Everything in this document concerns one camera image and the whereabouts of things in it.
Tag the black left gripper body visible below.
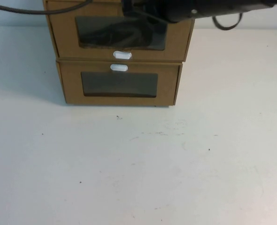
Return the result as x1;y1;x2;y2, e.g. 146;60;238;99
121;0;197;24

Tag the cardboard drawer with curved-edge window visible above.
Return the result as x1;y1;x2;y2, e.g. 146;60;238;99
46;0;194;59

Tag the cardboard shell of base box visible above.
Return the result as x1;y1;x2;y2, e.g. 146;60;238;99
55;60;184;108

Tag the cardboard shell of stacked box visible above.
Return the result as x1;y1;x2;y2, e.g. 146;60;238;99
42;0;197;62

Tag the cardboard drawer with straight-edge window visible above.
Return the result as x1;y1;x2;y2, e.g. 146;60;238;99
59;63;180;105

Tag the looped black cable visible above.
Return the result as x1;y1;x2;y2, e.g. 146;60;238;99
212;13;244;31

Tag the white handle with square notch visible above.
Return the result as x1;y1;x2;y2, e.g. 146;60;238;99
112;50;132;60

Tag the white oval drawer handle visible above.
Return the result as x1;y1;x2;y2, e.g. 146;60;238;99
109;63;129;72

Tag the long black cable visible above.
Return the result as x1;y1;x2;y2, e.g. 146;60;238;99
0;0;93;15

